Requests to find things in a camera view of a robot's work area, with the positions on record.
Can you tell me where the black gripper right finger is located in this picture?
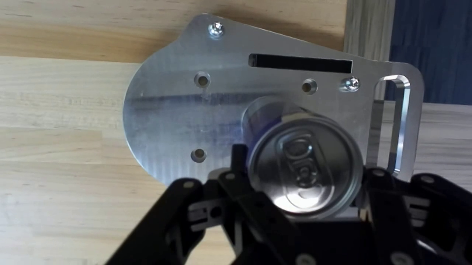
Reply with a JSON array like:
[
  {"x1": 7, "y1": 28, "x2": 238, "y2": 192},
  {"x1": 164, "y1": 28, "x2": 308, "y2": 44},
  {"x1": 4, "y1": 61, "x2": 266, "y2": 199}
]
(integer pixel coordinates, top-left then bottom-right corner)
[{"x1": 359, "y1": 167, "x2": 472, "y2": 265}]

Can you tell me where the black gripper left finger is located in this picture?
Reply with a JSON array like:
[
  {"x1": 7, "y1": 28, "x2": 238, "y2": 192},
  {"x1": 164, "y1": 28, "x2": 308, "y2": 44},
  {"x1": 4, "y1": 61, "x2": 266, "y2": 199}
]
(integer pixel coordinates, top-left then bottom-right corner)
[{"x1": 104, "y1": 143, "x2": 306, "y2": 265}]

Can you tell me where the silver blue drink can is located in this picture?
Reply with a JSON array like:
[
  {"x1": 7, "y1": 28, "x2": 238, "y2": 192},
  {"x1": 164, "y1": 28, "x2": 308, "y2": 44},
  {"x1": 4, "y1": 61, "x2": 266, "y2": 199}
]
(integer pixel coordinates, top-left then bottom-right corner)
[{"x1": 238, "y1": 95, "x2": 365, "y2": 221}]

